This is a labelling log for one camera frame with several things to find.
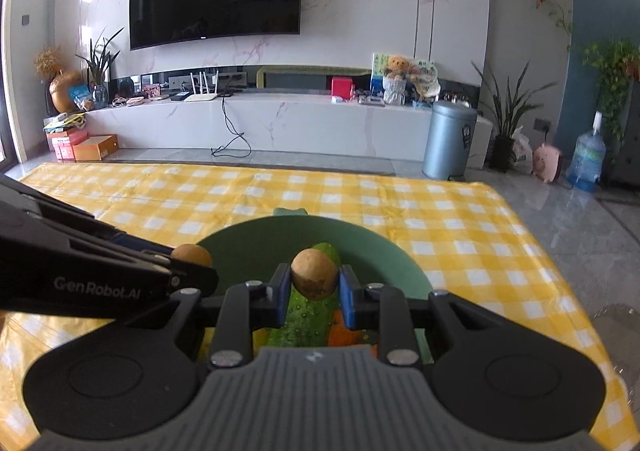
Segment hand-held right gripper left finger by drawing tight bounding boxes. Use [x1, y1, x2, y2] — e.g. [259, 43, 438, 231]
[117, 265, 293, 371]

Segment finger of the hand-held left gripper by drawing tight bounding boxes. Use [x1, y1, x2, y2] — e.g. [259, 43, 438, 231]
[0, 175, 174, 265]
[167, 266, 220, 302]

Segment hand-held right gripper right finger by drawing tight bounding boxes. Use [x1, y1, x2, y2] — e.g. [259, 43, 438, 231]
[340, 265, 511, 366]

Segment brown kiwi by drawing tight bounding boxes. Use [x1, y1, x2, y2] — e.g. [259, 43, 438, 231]
[291, 248, 338, 301]
[171, 243, 214, 268]

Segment orange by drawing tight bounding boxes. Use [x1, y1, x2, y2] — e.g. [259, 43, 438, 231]
[327, 310, 377, 348]

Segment green cucumber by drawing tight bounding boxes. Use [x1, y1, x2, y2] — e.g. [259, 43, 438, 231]
[265, 242, 343, 347]

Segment green bowl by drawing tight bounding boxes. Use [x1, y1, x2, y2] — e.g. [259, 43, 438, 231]
[194, 208, 436, 364]

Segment orange cardboard box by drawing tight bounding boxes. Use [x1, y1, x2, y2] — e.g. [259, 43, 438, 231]
[72, 134, 120, 162]

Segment pink cardboard boxes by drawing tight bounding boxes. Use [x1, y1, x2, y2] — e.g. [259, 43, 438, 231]
[46, 128, 91, 161]

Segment stack of papers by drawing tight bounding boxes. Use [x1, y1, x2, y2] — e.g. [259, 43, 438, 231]
[44, 112, 86, 132]

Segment blue snack bag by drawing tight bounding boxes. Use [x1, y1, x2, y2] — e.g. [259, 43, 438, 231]
[67, 85, 95, 112]

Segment yellow checkered tablecloth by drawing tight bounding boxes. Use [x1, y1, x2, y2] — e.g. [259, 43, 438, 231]
[0, 162, 628, 437]

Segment gold vase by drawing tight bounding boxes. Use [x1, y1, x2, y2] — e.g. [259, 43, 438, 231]
[49, 70, 83, 113]

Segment green plant in glass vase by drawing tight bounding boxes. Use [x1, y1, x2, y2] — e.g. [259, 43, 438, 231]
[75, 27, 125, 107]

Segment white router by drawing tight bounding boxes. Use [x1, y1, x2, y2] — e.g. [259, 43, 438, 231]
[184, 71, 219, 103]

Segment white marble television cabinet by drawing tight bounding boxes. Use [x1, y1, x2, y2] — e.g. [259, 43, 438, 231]
[82, 65, 493, 171]

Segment dried flower bunch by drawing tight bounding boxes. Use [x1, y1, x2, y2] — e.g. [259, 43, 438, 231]
[34, 46, 63, 79]

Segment grey pedal trash can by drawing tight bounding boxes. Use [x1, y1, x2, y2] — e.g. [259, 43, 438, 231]
[422, 100, 478, 182]

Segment white plastic bag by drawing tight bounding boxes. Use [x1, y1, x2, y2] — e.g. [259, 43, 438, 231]
[510, 127, 535, 174]

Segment brown teddy bear bouquet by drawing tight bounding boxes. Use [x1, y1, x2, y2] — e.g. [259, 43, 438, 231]
[381, 54, 411, 106]

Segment colourful picture board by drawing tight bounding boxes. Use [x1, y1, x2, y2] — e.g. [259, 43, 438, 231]
[371, 52, 436, 97]

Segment long-leaf potted plant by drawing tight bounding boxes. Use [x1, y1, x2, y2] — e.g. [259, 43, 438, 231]
[471, 61, 543, 173]

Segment blue water jug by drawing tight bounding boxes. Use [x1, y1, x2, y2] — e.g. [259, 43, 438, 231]
[566, 111, 607, 193]

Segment tall leafy green plant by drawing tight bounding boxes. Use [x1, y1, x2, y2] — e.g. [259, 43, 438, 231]
[580, 38, 640, 142]

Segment black cable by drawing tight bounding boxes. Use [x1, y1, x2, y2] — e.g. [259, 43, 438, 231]
[210, 96, 247, 157]

